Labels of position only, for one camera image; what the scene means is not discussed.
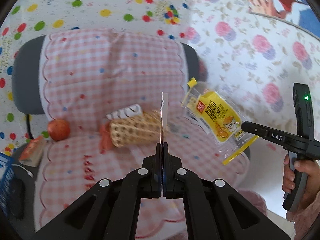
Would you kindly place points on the red apple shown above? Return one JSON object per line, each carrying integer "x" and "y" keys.
{"x": 58, "y": 130}

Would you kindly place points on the person's right leg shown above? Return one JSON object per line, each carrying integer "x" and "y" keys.
{"x": 252, "y": 205}

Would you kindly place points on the waffle pattern snack packet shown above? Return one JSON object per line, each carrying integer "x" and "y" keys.
{"x": 135, "y": 130}

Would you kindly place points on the black computer mouse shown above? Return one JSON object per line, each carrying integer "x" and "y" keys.
{"x": 17, "y": 197}

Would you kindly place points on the floral print cloth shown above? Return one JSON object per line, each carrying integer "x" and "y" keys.
{"x": 250, "y": 67}

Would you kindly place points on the person's right hand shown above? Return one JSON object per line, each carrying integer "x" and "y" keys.
{"x": 287, "y": 180}

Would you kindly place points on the person's right forearm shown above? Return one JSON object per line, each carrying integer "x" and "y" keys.
{"x": 307, "y": 215}

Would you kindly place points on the dark round side table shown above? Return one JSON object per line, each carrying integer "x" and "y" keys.
{"x": 33, "y": 182}

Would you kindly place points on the grey office chair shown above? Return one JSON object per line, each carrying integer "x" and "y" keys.
{"x": 27, "y": 80}

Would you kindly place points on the balloon print cloth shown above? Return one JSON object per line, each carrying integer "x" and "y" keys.
{"x": 87, "y": 5}

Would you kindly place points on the blue plastic basket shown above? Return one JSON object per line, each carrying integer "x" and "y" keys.
{"x": 5, "y": 180}

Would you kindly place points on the pink checked plastic cloth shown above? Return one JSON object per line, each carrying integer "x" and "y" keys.
{"x": 100, "y": 67}

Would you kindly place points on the yellow snack wrapper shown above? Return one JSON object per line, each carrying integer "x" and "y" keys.
{"x": 215, "y": 115}

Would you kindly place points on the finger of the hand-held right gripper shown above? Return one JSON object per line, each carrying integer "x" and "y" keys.
{"x": 260, "y": 131}

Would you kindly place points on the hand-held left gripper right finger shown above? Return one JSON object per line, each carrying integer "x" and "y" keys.
{"x": 167, "y": 160}

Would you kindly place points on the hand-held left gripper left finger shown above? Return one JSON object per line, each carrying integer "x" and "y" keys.
{"x": 159, "y": 160}

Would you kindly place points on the wall poster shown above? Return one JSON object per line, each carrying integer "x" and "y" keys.
{"x": 275, "y": 0}

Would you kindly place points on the orange book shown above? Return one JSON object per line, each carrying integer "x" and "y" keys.
{"x": 32, "y": 151}

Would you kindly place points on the orange red wrapper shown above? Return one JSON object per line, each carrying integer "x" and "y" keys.
{"x": 105, "y": 137}

